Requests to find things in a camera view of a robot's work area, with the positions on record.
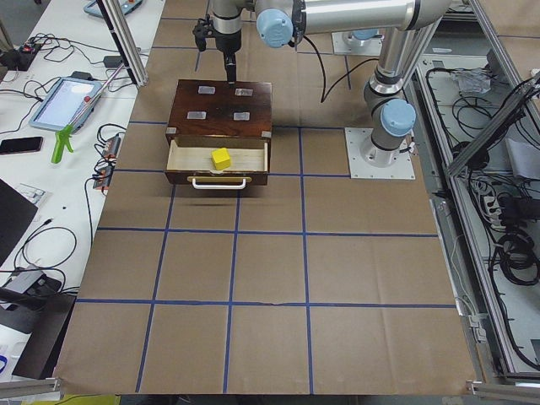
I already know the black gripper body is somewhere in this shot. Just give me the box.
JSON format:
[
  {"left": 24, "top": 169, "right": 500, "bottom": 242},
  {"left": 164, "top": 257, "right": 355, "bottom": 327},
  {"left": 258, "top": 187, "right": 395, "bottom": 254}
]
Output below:
[{"left": 215, "top": 31, "right": 241, "bottom": 54}]

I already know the yellow cube block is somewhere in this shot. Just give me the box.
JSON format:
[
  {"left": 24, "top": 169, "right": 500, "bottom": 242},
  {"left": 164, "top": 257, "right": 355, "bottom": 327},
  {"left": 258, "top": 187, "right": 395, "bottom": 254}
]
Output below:
[{"left": 211, "top": 148, "right": 232, "bottom": 170}]

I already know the wooden drawer with white handle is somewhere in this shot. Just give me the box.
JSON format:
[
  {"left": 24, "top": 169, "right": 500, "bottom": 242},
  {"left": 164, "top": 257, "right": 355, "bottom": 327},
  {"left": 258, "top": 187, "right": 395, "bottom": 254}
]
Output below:
[{"left": 165, "top": 136, "right": 271, "bottom": 189}]

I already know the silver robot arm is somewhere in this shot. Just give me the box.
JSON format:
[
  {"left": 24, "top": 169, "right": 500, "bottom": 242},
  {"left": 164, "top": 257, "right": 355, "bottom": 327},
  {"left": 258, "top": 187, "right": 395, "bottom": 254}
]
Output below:
[
  {"left": 343, "top": 29, "right": 383, "bottom": 48},
  {"left": 193, "top": 0, "right": 450, "bottom": 168}
]

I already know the dark wooden drawer box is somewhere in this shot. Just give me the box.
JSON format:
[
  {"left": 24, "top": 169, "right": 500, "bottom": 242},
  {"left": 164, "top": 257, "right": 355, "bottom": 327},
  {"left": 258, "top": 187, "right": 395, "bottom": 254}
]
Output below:
[{"left": 165, "top": 79, "right": 273, "bottom": 139}]

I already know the black power adapter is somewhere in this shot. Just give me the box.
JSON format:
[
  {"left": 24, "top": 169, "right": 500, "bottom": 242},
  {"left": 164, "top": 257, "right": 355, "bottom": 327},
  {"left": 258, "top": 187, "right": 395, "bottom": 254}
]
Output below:
[{"left": 102, "top": 56, "right": 123, "bottom": 68}]

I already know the blue teach pendant tablet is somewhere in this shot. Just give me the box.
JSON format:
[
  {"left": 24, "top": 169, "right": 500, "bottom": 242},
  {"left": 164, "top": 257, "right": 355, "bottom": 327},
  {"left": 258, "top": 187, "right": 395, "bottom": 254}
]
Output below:
[{"left": 29, "top": 78, "right": 101, "bottom": 131}]

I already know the black smartphone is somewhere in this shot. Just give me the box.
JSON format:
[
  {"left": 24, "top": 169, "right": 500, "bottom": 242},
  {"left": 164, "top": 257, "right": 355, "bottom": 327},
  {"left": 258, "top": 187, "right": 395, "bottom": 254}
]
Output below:
[{"left": 0, "top": 137, "right": 44, "bottom": 155}]

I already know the brown paper table cover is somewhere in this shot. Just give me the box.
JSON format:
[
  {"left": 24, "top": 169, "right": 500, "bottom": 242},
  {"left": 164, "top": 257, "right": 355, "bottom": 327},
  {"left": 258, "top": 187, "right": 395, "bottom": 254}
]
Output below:
[{"left": 56, "top": 1, "right": 475, "bottom": 395}]

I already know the black laptop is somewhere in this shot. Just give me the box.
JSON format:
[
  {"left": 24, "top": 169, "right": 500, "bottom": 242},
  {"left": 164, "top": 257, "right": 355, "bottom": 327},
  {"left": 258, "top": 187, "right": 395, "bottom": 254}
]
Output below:
[{"left": 0, "top": 181, "right": 38, "bottom": 264}]

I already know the aluminium frame post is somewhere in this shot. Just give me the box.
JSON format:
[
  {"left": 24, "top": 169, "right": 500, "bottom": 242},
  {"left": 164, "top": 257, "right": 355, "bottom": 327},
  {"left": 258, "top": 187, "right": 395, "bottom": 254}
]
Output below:
[{"left": 97, "top": 0, "right": 149, "bottom": 88}]

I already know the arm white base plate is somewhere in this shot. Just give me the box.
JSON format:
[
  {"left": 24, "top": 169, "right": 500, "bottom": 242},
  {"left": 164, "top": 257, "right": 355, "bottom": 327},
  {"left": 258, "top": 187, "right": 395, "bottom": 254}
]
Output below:
[
  {"left": 344, "top": 127, "right": 415, "bottom": 181},
  {"left": 332, "top": 29, "right": 384, "bottom": 57}
]

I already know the green handled reacher grabber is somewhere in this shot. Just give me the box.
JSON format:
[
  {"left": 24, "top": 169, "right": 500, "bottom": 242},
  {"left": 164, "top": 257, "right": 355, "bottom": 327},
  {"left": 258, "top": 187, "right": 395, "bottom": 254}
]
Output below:
[{"left": 51, "top": 63, "right": 125, "bottom": 164}]

